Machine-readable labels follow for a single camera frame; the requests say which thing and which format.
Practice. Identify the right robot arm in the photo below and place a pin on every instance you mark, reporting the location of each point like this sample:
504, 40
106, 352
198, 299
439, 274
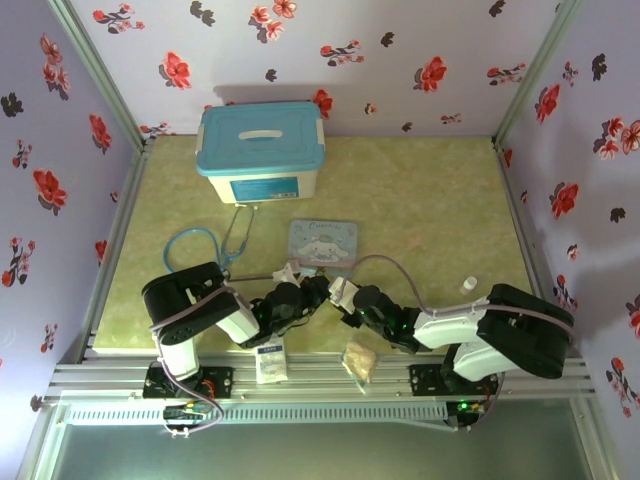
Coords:
500, 330

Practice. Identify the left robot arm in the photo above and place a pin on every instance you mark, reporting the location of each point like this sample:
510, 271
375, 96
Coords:
192, 310

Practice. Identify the white gauze packet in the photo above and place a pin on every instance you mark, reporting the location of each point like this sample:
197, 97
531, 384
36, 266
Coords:
270, 364

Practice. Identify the tan snack packet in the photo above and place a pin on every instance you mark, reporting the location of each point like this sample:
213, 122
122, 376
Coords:
361, 364

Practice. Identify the blue stethoscope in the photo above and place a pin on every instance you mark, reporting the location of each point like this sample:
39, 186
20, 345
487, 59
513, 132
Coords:
227, 240

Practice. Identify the small white bottle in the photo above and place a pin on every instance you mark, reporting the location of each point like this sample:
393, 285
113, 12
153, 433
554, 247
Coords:
468, 285

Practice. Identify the green circuit board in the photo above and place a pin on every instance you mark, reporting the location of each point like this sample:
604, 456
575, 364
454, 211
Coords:
186, 414
466, 407

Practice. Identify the white storage box blue lid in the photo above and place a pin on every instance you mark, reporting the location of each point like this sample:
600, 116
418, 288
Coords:
260, 150

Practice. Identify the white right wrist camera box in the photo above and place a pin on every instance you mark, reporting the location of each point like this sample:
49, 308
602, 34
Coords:
340, 291

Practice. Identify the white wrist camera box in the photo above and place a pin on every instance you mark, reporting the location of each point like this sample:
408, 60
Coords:
286, 276
340, 291

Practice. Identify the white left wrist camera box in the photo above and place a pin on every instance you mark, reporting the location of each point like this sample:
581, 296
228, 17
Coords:
286, 276

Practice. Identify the aluminium front frame rail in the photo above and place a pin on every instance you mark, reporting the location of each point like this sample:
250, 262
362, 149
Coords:
320, 377

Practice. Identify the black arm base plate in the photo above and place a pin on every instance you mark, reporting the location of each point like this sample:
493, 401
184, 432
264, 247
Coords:
220, 382
430, 382

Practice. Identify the aluminium side frame rail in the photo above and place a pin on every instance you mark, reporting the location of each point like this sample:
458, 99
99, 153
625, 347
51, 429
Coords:
117, 245

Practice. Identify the aluminium frame corner post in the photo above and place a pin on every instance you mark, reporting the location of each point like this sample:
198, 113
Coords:
537, 70
97, 72

